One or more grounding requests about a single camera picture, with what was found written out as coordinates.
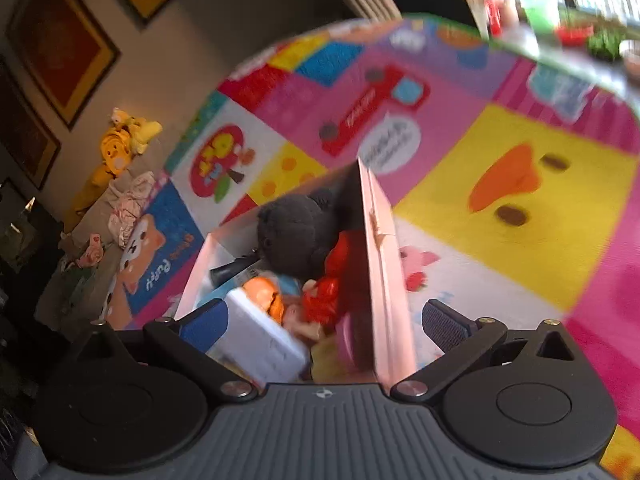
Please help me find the pink cardboard box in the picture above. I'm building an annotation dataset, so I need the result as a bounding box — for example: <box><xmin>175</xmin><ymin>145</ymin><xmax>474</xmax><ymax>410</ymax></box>
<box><xmin>177</xmin><ymin>162</ymin><xmax>416</xmax><ymax>387</ymax></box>

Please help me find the green potted plant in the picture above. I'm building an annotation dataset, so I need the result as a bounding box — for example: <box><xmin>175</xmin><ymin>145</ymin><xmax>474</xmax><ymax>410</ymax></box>
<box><xmin>587</xmin><ymin>28</ymin><xmax>627</xmax><ymax>63</ymax></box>

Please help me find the white small box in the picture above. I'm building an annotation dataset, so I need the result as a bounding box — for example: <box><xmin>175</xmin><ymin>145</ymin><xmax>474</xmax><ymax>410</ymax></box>
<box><xmin>209</xmin><ymin>287</ymin><xmax>310</xmax><ymax>387</ymax></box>

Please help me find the colourful cartoon play mat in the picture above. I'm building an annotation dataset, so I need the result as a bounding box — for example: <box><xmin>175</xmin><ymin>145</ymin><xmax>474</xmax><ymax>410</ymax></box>
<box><xmin>104</xmin><ymin>18</ymin><xmax>639</xmax><ymax>479</ymax></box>

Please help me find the beige sofa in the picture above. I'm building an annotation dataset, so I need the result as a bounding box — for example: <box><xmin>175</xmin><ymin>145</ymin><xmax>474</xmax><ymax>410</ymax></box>
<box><xmin>35</xmin><ymin>139</ymin><xmax>167</xmax><ymax>333</ymax></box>

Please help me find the yellow plush toy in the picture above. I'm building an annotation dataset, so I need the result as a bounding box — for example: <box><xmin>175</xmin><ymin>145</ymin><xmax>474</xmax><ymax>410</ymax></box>
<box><xmin>63</xmin><ymin>107</ymin><xmax>163</xmax><ymax>234</ymax></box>

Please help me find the red hooded doll figure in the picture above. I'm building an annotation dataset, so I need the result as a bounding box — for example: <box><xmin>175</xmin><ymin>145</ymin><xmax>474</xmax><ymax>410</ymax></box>
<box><xmin>302</xmin><ymin>230</ymin><xmax>370</xmax><ymax>333</ymax></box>

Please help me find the black plush toy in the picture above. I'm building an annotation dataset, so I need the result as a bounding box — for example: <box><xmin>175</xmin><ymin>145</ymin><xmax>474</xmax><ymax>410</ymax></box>
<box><xmin>256</xmin><ymin>186</ymin><xmax>345</xmax><ymax>282</ymax></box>

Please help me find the red gold framed picture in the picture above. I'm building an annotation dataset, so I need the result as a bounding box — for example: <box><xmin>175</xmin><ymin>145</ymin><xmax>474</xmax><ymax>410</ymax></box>
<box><xmin>6</xmin><ymin>0</ymin><xmax>120</xmax><ymax>129</ymax></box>

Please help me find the small pink plush toy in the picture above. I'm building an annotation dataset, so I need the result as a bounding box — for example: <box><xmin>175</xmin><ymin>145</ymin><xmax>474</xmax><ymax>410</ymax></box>
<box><xmin>75</xmin><ymin>233</ymin><xmax>104</xmax><ymax>269</ymax></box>

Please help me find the red flower pot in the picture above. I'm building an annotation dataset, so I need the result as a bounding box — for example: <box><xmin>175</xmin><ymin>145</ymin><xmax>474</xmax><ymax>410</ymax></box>
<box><xmin>554</xmin><ymin>24</ymin><xmax>594</xmax><ymax>48</ymax></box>

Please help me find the dark framed picture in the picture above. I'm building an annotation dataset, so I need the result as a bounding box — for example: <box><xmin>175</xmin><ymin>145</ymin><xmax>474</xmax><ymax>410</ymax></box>
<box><xmin>0</xmin><ymin>56</ymin><xmax>61</xmax><ymax>191</ymax></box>

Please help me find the orange round toy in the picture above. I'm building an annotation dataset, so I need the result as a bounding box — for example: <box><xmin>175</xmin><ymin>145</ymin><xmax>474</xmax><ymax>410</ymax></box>
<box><xmin>242</xmin><ymin>276</ymin><xmax>285</xmax><ymax>324</ymax></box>

